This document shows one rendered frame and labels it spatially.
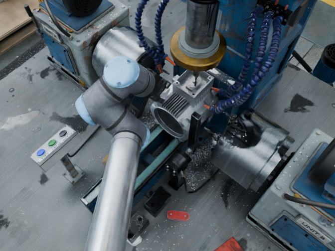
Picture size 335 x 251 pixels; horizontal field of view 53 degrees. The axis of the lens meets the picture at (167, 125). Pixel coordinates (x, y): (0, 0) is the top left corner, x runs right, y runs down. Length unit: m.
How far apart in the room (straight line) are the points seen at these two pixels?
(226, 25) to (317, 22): 2.17
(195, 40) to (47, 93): 0.91
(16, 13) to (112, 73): 2.33
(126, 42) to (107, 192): 0.70
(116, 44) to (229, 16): 0.43
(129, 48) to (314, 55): 1.48
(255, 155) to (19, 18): 2.47
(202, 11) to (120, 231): 0.59
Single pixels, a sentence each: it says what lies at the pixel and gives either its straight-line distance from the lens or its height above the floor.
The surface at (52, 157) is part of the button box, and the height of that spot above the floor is 1.06.
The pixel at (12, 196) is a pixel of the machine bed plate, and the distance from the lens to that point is 1.53.
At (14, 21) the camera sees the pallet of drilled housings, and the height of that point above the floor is 0.15.
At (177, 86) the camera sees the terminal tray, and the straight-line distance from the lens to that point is 1.22.
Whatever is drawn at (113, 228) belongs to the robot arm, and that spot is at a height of 1.41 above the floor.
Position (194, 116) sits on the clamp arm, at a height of 1.25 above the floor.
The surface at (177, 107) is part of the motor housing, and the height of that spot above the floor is 1.10.
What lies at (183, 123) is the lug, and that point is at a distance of 1.21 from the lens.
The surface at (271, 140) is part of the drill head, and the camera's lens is 1.14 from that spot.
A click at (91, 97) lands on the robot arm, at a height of 1.36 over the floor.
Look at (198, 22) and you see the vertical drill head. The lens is 0.98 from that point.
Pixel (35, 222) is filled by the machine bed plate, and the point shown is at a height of 0.80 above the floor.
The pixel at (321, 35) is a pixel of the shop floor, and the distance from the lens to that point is 3.27.
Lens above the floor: 2.13
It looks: 61 degrees down
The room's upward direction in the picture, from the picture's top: straight up
